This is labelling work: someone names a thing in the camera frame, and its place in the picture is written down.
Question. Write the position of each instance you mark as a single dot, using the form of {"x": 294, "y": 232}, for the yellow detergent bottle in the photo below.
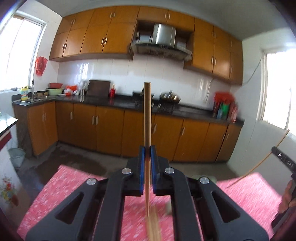
{"x": 24, "y": 93}

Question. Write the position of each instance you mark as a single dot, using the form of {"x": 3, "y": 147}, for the red bottle on counter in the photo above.
{"x": 112, "y": 92}

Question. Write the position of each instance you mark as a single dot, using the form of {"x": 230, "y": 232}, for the dark cutting board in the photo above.
{"x": 98, "y": 88}

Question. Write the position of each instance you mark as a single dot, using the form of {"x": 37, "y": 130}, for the green canister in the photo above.
{"x": 223, "y": 111}

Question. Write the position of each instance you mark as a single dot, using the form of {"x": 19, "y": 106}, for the lower wooden kitchen cabinets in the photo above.
{"x": 116, "y": 127}

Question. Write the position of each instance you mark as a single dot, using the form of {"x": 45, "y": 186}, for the wooden chopstick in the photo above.
{"x": 153, "y": 231}
{"x": 260, "y": 162}

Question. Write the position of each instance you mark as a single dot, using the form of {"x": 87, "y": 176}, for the window right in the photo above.
{"x": 277, "y": 98}

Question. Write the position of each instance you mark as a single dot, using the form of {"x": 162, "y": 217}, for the steel range hood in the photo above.
{"x": 161, "y": 42}

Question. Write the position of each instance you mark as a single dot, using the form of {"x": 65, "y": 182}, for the right hand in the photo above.
{"x": 286, "y": 200}

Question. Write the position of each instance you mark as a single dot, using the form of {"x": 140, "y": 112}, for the window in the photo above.
{"x": 277, "y": 98}
{"x": 20, "y": 39}

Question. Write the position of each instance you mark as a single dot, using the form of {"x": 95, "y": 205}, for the black wok with handle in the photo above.
{"x": 138, "y": 95}

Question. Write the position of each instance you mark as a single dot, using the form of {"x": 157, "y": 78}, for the window left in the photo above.
{"x": 20, "y": 39}

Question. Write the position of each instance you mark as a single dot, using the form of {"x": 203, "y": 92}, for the black wok with lid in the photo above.
{"x": 169, "y": 97}

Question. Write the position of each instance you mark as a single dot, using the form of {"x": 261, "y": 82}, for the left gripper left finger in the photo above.
{"x": 94, "y": 210}

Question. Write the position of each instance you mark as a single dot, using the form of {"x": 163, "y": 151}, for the grey bucket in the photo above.
{"x": 17, "y": 156}

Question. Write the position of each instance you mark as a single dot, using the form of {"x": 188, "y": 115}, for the red bag of bottles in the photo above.
{"x": 225, "y": 97}

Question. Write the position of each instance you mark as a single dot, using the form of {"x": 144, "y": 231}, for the green basin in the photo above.
{"x": 54, "y": 91}

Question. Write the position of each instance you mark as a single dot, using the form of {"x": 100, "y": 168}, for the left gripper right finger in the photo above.
{"x": 201, "y": 210}

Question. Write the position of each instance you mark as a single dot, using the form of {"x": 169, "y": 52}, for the red plastic bag hanging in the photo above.
{"x": 40, "y": 65}

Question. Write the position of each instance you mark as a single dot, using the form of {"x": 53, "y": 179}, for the upper wooden wall cabinets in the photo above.
{"x": 122, "y": 31}

